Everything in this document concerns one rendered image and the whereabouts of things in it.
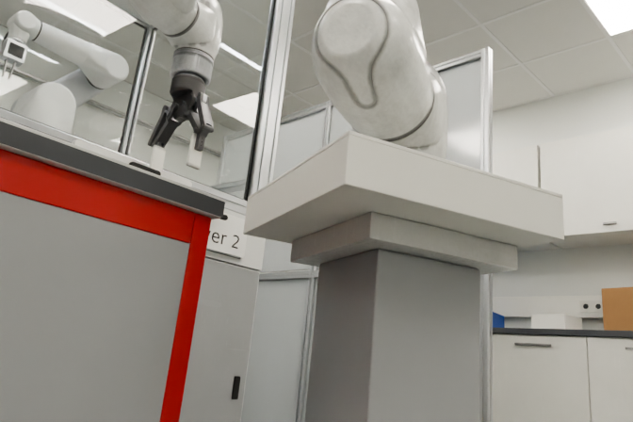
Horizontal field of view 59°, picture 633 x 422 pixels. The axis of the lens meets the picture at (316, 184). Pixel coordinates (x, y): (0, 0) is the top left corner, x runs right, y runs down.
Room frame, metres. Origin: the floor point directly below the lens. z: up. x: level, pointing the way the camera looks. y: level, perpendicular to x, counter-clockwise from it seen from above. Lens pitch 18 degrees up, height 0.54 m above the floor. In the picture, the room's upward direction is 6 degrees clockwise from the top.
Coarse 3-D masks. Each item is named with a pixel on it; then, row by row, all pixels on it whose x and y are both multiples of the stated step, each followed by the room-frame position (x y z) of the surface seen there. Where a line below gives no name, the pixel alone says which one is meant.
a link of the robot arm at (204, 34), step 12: (204, 0) 1.08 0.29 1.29; (216, 0) 1.10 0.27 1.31; (204, 12) 1.06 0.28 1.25; (216, 12) 1.09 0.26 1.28; (192, 24) 1.04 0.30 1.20; (204, 24) 1.06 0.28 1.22; (216, 24) 1.10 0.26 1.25; (168, 36) 1.06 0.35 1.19; (180, 36) 1.06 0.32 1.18; (192, 36) 1.06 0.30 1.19; (204, 36) 1.07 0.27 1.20; (216, 36) 1.10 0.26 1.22; (180, 48) 1.09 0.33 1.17; (192, 48) 1.08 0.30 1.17; (204, 48) 1.09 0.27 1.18; (216, 48) 1.11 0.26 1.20
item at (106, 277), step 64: (0, 128) 0.56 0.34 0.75; (0, 192) 0.58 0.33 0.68; (64, 192) 0.63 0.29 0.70; (128, 192) 0.69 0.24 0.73; (192, 192) 0.75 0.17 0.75; (0, 256) 0.60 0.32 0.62; (64, 256) 0.65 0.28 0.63; (128, 256) 0.70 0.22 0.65; (192, 256) 0.77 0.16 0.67; (0, 320) 0.61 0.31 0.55; (64, 320) 0.66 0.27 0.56; (128, 320) 0.72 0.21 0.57; (192, 320) 0.79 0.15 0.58; (0, 384) 0.62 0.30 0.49; (64, 384) 0.67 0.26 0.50; (128, 384) 0.73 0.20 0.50
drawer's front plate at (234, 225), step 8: (232, 216) 1.55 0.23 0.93; (216, 224) 1.51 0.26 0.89; (224, 224) 1.53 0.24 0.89; (232, 224) 1.55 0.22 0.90; (240, 224) 1.57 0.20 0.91; (216, 232) 1.51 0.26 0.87; (224, 232) 1.53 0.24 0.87; (232, 232) 1.55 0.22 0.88; (240, 232) 1.58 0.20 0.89; (208, 240) 1.50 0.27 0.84; (216, 240) 1.52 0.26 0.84; (224, 240) 1.54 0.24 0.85; (232, 240) 1.56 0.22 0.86; (240, 240) 1.58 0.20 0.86; (208, 248) 1.50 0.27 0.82; (216, 248) 1.52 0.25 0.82; (224, 248) 1.54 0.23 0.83; (232, 248) 1.56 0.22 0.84; (240, 248) 1.58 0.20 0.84; (240, 256) 1.59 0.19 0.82
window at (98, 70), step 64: (0, 0) 1.06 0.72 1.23; (64, 0) 1.15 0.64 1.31; (128, 0) 1.26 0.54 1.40; (256, 0) 1.57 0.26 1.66; (0, 64) 1.08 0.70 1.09; (64, 64) 1.18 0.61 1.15; (128, 64) 1.29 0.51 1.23; (256, 64) 1.60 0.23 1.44; (64, 128) 1.20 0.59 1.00; (128, 128) 1.32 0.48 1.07; (192, 128) 1.45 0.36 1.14
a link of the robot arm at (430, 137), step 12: (432, 72) 0.89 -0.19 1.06; (432, 84) 0.84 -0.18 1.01; (444, 96) 0.91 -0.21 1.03; (432, 108) 0.84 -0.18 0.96; (444, 108) 0.91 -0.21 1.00; (432, 120) 0.85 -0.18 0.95; (444, 120) 0.91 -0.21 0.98; (420, 132) 0.85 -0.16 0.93; (432, 132) 0.87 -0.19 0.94; (444, 132) 0.91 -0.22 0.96; (408, 144) 0.87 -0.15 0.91; (420, 144) 0.88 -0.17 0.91; (432, 144) 0.89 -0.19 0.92; (444, 144) 0.92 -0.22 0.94; (444, 156) 0.92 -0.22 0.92
